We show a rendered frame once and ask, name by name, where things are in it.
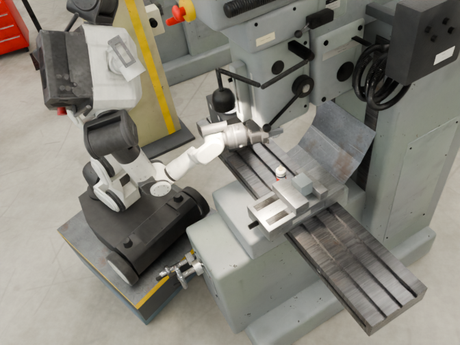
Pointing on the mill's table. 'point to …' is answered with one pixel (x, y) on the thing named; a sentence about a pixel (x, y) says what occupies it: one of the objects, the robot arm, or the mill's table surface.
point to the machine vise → (270, 212)
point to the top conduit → (233, 9)
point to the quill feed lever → (301, 90)
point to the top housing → (217, 22)
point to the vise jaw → (290, 196)
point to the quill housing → (270, 71)
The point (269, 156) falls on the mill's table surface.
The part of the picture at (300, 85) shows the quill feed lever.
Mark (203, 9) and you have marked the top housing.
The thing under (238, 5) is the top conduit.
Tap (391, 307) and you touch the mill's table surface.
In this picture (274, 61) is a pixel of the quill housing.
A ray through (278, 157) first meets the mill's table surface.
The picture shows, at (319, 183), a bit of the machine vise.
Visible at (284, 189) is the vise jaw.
